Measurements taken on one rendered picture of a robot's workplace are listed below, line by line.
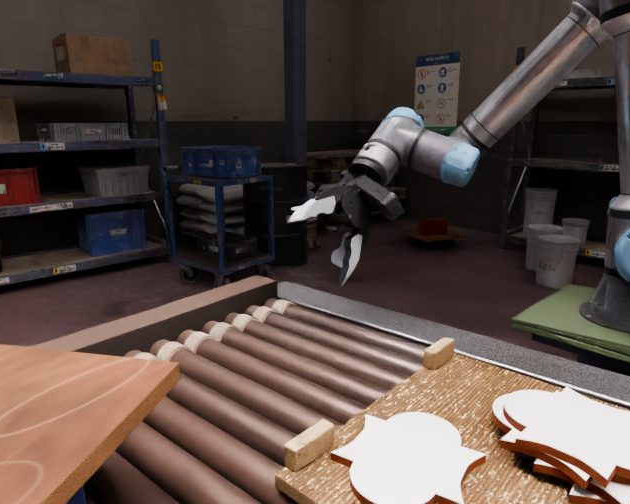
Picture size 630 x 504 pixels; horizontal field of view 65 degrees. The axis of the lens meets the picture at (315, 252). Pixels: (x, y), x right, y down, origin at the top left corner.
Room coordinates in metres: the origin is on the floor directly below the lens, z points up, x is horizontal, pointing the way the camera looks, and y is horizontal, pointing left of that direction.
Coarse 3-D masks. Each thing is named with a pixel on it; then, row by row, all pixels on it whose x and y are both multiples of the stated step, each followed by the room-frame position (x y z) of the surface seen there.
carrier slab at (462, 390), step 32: (416, 384) 0.56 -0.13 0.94; (448, 384) 0.56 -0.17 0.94; (480, 384) 0.56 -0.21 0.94; (512, 384) 0.56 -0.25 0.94; (544, 384) 0.56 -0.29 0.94; (384, 416) 0.49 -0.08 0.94; (448, 416) 0.49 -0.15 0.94; (480, 416) 0.49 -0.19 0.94; (480, 448) 0.44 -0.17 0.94; (288, 480) 0.39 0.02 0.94; (320, 480) 0.39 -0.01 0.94; (480, 480) 0.39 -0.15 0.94; (512, 480) 0.39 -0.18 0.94; (544, 480) 0.39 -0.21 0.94
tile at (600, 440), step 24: (504, 408) 0.45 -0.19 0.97; (528, 408) 0.45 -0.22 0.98; (552, 408) 0.45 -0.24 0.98; (576, 408) 0.45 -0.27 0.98; (600, 408) 0.45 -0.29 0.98; (528, 432) 0.41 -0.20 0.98; (552, 432) 0.41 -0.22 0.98; (576, 432) 0.41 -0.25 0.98; (600, 432) 0.41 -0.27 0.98; (624, 432) 0.41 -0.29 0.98; (576, 456) 0.37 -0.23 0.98; (600, 456) 0.37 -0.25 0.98; (624, 456) 0.37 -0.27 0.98; (600, 480) 0.35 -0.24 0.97
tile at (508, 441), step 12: (504, 396) 0.49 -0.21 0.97; (492, 408) 0.46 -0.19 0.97; (504, 420) 0.44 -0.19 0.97; (516, 432) 0.42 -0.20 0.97; (504, 444) 0.41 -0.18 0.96; (540, 456) 0.39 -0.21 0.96; (552, 456) 0.39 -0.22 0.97; (564, 468) 0.38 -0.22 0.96; (576, 468) 0.37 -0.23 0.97; (576, 480) 0.36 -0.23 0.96; (588, 480) 0.36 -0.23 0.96; (612, 480) 0.36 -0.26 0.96; (624, 480) 0.36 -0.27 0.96
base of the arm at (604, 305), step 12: (612, 276) 0.86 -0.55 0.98; (600, 288) 0.89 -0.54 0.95; (612, 288) 0.86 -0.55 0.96; (624, 288) 0.84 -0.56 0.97; (600, 300) 0.88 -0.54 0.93; (612, 300) 0.85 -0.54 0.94; (624, 300) 0.83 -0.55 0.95; (600, 312) 0.86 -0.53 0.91; (612, 312) 0.84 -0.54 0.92; (624, 312) 0.82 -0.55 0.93; (624, 324) 0.82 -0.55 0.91
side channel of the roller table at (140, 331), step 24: (216, 288) 0.89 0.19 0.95; (240, 288) 0.89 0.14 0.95; (264, 288) 0.92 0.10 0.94; (144, 312) 0.77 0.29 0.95; (168, 312) 0.77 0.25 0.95; (192, 312) 0.79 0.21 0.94; (216, 312) 0.83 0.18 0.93; (240, 312) 0.87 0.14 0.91; (72, 336) 0.68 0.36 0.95; (96, 336) 0.68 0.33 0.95; (120, 336) 0.69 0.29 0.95; (144, 336) 0.72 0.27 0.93; (168, 336) 0.75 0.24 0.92
